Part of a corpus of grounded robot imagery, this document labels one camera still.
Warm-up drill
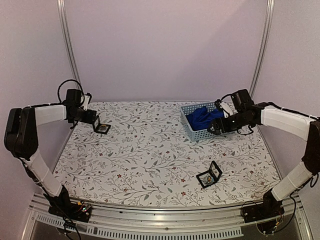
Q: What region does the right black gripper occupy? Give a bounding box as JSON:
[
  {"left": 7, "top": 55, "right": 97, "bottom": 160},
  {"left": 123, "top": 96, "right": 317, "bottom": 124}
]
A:
[{"left": 207, "top": 110, "right": 252, "bottom": 136}]

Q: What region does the black brooch box yellow brooch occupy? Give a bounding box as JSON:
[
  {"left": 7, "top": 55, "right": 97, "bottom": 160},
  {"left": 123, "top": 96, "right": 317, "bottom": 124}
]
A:
[{"left": 94, "top": 121, "right": 111, "bottom": 135}]

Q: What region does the blue printed t-shirt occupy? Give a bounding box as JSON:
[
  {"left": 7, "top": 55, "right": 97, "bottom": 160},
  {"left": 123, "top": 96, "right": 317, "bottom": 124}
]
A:
[{"left": 186, "top": 106, "right": 224, "bottom": 131}]

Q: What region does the light blue plastic basket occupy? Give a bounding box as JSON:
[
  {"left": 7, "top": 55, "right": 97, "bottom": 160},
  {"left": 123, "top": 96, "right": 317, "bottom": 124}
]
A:
[{"left": 179, "top": 102, "right": 235, "bottom": 142}]

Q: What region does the black brooch box silver brooch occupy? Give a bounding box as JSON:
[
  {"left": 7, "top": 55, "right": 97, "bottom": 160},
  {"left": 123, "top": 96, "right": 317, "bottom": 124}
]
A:
[{"left": 196, "top": 160, "right": 223, "bottom": 189}]

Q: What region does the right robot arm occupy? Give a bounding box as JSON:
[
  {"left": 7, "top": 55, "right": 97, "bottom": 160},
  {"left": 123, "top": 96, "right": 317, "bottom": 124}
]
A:
[{"left": 207, "top": 89, "right": 320, "bottom": 218}]

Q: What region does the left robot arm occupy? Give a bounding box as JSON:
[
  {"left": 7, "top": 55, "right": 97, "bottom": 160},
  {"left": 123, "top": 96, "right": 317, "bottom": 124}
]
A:
[{"left": 4, "top": 89, "right": 97, "bottom": 217}]

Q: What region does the floral patterned tablecloth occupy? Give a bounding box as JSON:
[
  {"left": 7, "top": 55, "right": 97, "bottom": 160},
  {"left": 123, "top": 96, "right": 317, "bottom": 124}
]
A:
[{"left": 53, "top": 101, "right": 280, "bottom": 207}]

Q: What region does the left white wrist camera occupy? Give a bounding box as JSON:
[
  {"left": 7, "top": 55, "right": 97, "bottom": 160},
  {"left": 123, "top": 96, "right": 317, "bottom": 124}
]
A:
[{"left": 81, "top": 92, "right": 92, "bottom": 111}]

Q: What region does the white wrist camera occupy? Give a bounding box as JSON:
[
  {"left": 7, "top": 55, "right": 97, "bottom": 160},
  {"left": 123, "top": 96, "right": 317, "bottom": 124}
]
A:
[
  {"left": 81, "top": 92, "right": 92, "bottom": 111},
  {"left": 214, "top": 99, "right": 234, "bottom": 118}
]

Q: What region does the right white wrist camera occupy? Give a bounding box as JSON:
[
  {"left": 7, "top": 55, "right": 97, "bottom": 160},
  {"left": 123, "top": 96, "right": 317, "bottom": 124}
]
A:
[{"left": 214, "top": 99, "right": 234, "bottom": 118}]

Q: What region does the left black cable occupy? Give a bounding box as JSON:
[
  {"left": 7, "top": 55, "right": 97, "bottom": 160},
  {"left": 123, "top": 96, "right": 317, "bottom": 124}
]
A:
[{"left": 57, "top": 79, "right": 85, "bottom": 103}]

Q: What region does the black cable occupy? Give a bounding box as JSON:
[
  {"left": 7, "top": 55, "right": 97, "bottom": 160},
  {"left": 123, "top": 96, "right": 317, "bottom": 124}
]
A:
[
  {"left": 57, "top": 79, "right": 85, "bottom": 103},
  {"left": 236, "top": 123, "right": 257, "bottom": 137}
]

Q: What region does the right black cable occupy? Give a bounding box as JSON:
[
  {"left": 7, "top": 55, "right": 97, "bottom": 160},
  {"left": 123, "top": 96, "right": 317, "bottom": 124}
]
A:
[{"left": 236, "top": 123, "right": 257, "bottom": 137}]

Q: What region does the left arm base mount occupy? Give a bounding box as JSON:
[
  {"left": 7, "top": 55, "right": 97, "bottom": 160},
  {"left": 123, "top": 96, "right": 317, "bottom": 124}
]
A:
[{"left": 48, "top": 202, "right": 92, "bottom": 223}]

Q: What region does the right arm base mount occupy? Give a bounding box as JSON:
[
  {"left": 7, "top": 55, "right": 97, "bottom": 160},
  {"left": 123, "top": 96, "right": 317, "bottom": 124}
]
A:
[{"left": 240, "top": 201, "right": 285, "bottom": 236}]

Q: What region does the left aluminium frame post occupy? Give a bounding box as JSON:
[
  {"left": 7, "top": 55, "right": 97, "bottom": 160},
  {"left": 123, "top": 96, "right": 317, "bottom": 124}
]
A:
[{"left": 56, "top": 0, "right": 84, "bottom": 93}]

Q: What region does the aluminium frame post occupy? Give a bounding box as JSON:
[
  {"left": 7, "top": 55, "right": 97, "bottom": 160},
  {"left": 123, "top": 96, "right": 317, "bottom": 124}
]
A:
[
  {"left": 249, "top": 0, "right": 275, "bottom": 98},
  {"left": 56, "top": 0, "right": 84, "bottom": 93}
]

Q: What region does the right aluminium frame post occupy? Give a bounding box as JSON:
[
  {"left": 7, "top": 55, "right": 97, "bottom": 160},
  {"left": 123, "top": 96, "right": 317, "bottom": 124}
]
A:
[{"left": 249, "top": 0, "right": 275, "bottom": 98}]

